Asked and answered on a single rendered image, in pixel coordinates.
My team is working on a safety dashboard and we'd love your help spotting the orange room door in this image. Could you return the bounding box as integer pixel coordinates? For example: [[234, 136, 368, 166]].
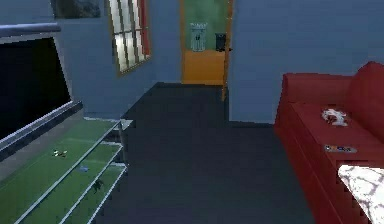
[[221, 0, 234, 102]]

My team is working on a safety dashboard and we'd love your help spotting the black box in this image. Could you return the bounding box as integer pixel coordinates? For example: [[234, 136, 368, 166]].
[[215, 32, 227, 53]]

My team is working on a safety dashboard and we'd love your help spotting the grey slatted bin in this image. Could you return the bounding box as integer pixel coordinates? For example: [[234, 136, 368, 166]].
[[190, 22, 208, 53]]

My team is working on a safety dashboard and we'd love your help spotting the window with red curtain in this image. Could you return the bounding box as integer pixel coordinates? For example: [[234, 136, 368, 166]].
[[106, 0, 152, 77]]

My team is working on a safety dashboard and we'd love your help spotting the small black object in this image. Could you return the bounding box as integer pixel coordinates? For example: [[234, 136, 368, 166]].
[[91, 179, 104, 194]]

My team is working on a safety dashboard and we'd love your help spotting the red sofa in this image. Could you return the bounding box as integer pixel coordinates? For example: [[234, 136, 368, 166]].
[[273, 60, 384, 224]]

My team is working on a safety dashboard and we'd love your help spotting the green glass television stand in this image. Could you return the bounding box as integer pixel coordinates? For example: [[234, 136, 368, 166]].
[[0, 117, 134, 224]]

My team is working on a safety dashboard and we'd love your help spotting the grey remote control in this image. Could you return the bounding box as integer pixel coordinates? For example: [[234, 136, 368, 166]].
[[324, 144, 358, 154]]

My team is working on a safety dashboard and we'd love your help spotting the black television set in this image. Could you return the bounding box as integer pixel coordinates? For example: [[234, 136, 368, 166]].
[[0, 22, 84, 163]]

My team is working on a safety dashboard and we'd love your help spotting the white patterned cushion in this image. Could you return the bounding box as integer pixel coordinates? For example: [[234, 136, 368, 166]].
[[337, 164, 384, 224]]

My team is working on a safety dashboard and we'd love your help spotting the dark framed wall picture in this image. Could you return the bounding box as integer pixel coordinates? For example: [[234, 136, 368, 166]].
[[50, 0, 102, 20]]

